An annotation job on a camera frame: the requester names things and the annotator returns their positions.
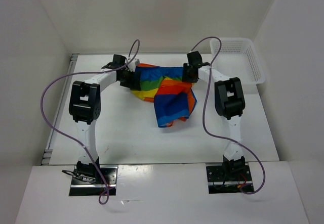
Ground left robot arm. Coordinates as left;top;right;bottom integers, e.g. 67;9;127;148
69;55;140;184

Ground rainbow striped shorts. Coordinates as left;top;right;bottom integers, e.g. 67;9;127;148
132;63;197;128

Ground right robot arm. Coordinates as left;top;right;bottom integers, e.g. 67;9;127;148
182;51;246;180

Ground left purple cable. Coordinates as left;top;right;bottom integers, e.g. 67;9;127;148
41;39;141;205

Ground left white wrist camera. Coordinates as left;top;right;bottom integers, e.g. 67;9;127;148
126;58;140;72

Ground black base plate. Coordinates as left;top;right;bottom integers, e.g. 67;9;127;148
206;163;254;194
62;165;118;197

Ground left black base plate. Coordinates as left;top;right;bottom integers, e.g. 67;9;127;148
62;165;118;197

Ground aluminium table edge rail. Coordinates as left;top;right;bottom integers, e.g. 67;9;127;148
40;54;79;166

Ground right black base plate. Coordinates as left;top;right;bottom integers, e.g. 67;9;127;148
206;163;254;194

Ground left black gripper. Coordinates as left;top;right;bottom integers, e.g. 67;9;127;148
118;68;140;90

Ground white plastic basket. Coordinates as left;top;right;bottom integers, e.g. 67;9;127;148
210;37;266;85

